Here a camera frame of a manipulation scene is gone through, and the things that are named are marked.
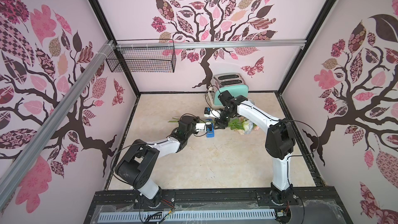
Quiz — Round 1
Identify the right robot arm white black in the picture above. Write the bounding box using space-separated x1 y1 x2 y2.
215 91 295 205

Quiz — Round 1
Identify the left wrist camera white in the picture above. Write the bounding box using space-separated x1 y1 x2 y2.
195 122 206 132

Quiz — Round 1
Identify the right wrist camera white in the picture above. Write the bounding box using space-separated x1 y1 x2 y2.
204 107 221 119

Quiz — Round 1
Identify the mint green toaster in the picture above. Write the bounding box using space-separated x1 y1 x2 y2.
207 73 249 109

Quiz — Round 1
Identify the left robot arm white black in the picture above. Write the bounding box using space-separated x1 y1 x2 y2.
115 115 206 207

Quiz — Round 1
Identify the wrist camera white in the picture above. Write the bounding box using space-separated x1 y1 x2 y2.
204 107 221 119
195 122 206 132

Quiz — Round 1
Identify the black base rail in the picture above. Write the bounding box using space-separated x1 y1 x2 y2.
84 187 351 224

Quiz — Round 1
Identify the artificial flower bouquet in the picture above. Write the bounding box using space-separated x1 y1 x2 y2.
167 116 260 135

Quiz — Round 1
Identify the white slotted cable duct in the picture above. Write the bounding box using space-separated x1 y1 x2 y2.
97 209 276 224

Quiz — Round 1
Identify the black wire basket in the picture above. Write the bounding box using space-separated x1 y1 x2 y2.
106 38 177 73

